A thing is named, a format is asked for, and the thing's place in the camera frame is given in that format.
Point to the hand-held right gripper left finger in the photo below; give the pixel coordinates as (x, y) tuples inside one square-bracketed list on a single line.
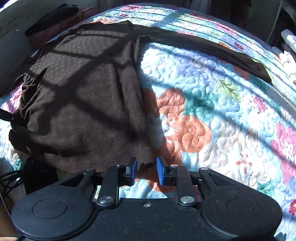
[(133, 171)]

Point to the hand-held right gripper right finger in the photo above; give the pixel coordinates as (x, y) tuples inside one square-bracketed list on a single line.
[(161, 171)]

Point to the brown knit sweater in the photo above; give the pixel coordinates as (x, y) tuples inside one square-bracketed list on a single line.
[(87, 104)]

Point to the black folded clothes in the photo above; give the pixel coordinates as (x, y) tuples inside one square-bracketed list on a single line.
[(50, 18)]

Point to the floral quilted bedspread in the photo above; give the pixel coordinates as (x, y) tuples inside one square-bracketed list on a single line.
[(208, 120)]

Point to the pink suitcase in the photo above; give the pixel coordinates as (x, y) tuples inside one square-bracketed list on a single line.
[(57, 26)]

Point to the white hanging garment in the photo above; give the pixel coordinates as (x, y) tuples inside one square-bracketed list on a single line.
[(289, 53)]

